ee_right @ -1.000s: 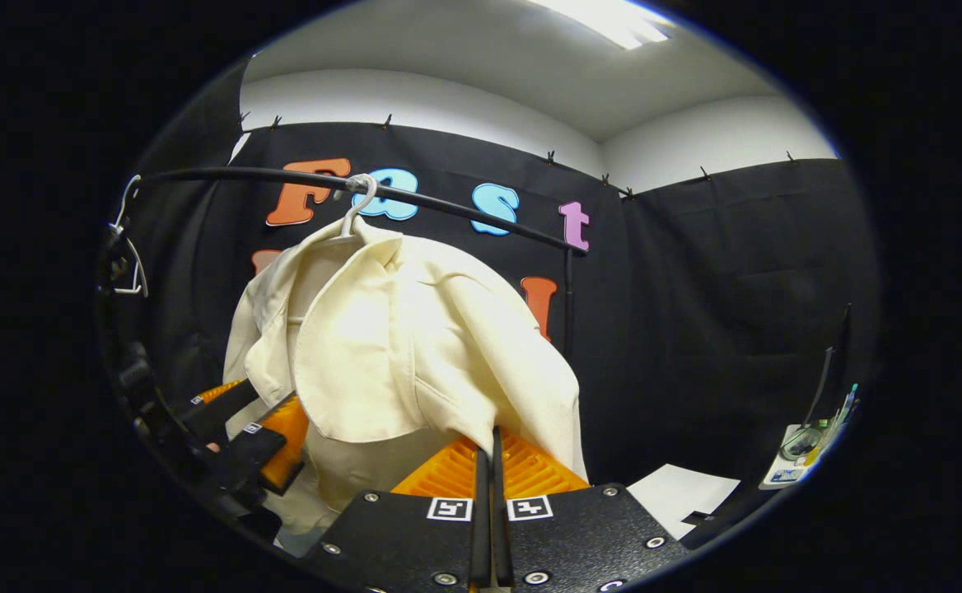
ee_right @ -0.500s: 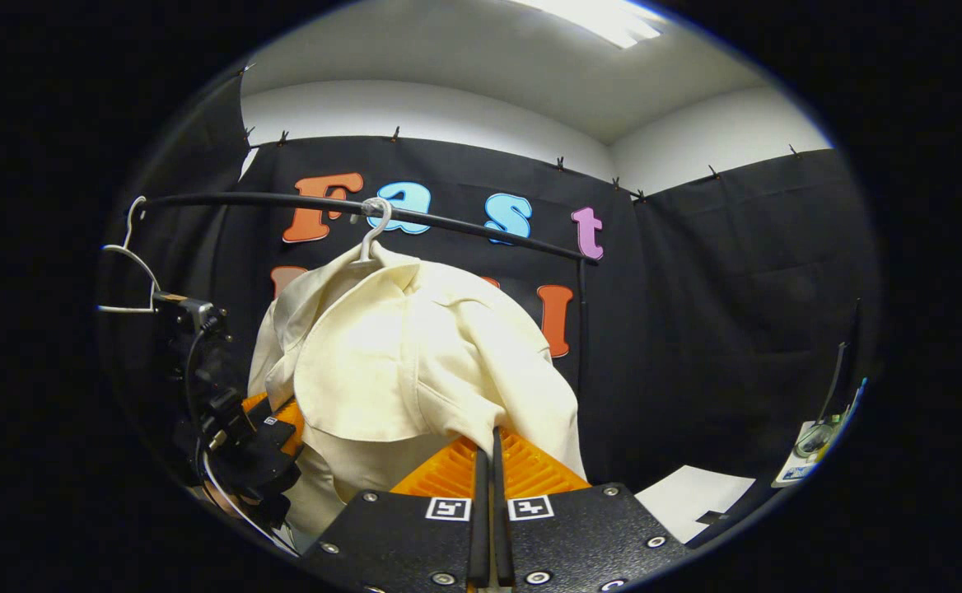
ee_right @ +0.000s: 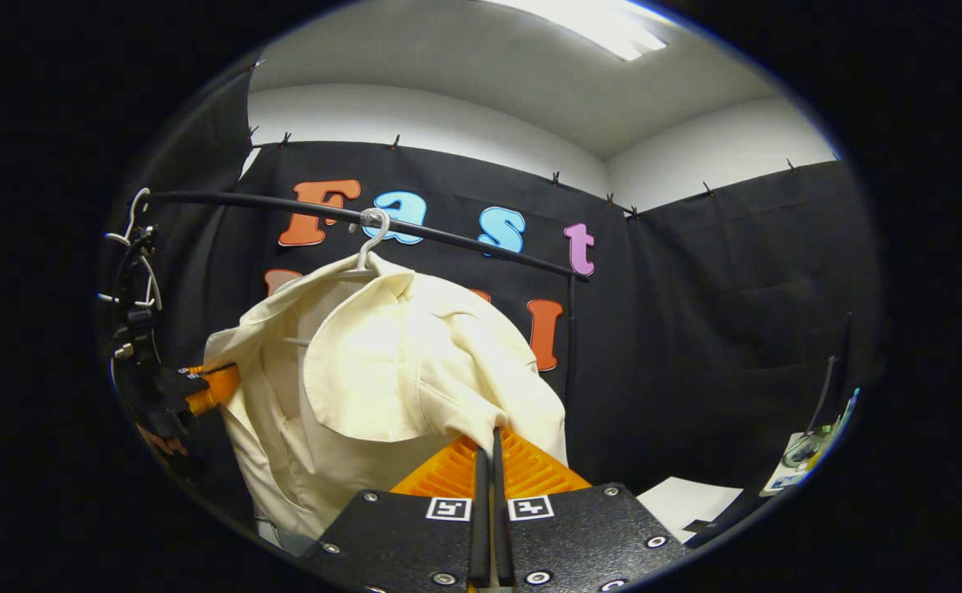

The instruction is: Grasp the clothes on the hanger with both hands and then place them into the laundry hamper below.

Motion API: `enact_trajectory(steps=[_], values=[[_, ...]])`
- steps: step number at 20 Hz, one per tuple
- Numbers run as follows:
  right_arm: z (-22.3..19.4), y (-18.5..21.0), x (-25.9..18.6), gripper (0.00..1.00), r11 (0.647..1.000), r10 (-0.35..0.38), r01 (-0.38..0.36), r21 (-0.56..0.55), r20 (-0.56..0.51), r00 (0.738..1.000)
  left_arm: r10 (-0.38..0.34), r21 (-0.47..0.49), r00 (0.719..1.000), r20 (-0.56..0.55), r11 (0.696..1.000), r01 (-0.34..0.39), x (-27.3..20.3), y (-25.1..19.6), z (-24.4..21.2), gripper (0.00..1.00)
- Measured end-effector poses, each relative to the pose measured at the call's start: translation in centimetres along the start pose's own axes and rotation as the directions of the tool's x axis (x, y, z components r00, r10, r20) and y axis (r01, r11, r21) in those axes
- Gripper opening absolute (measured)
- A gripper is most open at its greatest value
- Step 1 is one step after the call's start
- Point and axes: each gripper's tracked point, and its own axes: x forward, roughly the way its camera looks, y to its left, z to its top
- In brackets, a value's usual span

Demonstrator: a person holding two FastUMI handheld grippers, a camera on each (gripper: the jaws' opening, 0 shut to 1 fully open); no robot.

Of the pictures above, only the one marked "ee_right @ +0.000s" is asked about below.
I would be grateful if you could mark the black monitor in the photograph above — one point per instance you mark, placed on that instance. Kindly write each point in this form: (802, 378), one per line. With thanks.
(827, 387)

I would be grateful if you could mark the white clothes hanger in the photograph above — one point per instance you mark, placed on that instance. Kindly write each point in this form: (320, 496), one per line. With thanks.
(375, 214)
(150, 284)

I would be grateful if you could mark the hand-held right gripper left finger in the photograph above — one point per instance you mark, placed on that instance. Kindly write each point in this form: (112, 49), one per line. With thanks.
(403, 539)

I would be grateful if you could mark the white drawer cabinet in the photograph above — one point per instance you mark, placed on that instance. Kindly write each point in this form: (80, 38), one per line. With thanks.
(687, 502)

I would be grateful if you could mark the black backdrop cloth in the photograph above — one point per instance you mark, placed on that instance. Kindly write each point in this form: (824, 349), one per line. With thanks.
(695, 329)

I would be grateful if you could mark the black clothes rack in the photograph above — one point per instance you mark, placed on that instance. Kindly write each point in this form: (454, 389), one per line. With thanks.
(217, 198)

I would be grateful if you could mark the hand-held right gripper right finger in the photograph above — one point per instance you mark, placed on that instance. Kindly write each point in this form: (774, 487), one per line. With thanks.
(588, 535)

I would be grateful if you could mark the ceiling light panel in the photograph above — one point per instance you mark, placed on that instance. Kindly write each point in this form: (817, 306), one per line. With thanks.
(604, 25)

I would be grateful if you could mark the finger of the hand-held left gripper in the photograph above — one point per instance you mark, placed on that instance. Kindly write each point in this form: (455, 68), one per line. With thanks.
(213, 387)

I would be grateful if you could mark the cream shirt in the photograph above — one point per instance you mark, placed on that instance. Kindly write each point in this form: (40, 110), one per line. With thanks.
(366, 371)

